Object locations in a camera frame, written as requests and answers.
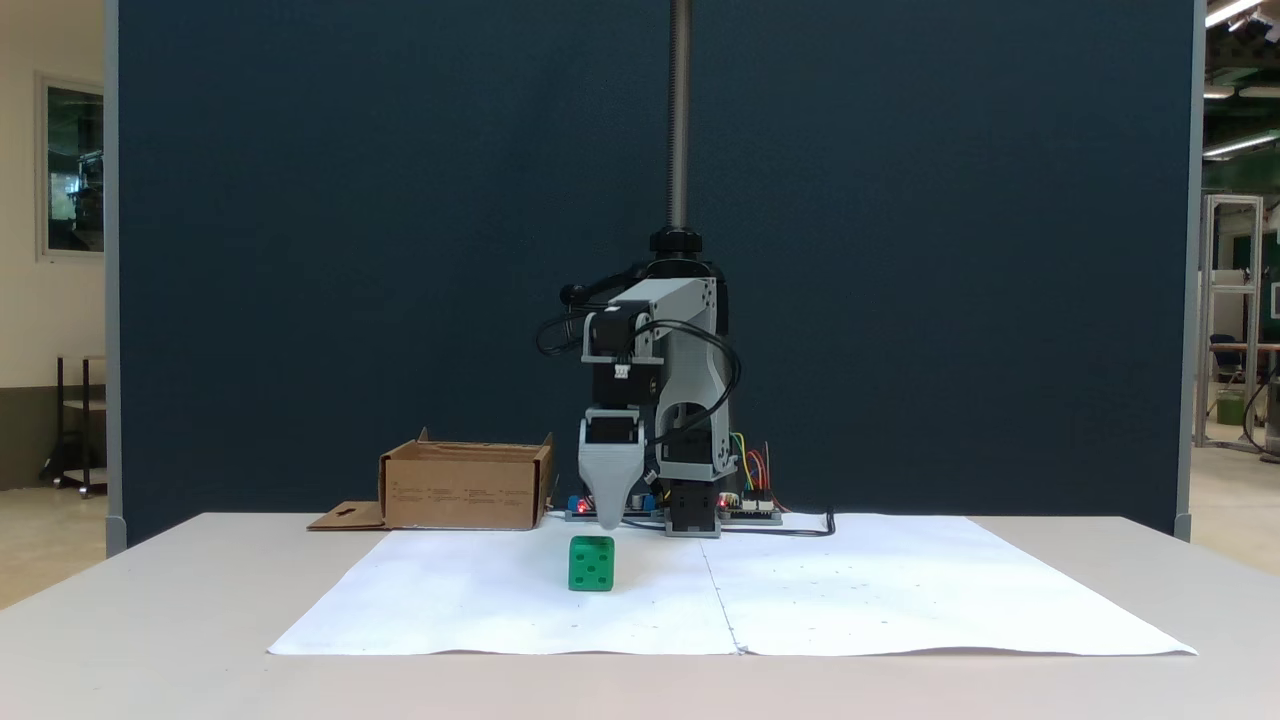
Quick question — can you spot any black servo cable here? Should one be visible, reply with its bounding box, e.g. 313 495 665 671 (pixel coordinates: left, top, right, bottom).
640 319 743 447
536 305 601 359

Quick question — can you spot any framed wall window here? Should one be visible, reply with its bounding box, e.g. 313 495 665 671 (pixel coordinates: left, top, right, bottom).
35 72 107 263

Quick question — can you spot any brown cardboard box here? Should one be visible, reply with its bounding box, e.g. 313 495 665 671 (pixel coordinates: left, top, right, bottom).
307 428 557 532

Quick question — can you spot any green die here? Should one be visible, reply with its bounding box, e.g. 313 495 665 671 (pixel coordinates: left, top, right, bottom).
568 535 616 592

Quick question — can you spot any black power cable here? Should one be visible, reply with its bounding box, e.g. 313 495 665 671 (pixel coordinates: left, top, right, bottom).
722 508 837 539

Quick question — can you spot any aluminium profile frame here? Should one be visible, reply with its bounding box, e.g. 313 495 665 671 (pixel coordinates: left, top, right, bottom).
1195 193 1267 451

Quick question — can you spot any circuit board with jumper wires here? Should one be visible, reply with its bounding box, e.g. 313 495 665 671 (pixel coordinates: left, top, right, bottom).
718 492 784 525

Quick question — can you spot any black tripod stand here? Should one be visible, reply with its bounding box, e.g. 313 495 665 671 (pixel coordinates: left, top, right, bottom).
558 0 731 516

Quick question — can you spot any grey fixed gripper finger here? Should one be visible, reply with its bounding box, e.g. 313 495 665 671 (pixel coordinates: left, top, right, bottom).
579 448 643 532

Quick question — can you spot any blue circuit board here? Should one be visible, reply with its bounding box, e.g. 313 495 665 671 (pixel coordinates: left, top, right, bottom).
563 488 663 523

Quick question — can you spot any black shelf cart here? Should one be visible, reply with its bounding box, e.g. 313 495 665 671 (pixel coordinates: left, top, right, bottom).
40 355 108 498

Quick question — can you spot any dark blue partition panel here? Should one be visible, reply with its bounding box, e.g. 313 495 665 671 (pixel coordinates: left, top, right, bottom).
105 0 1206 549

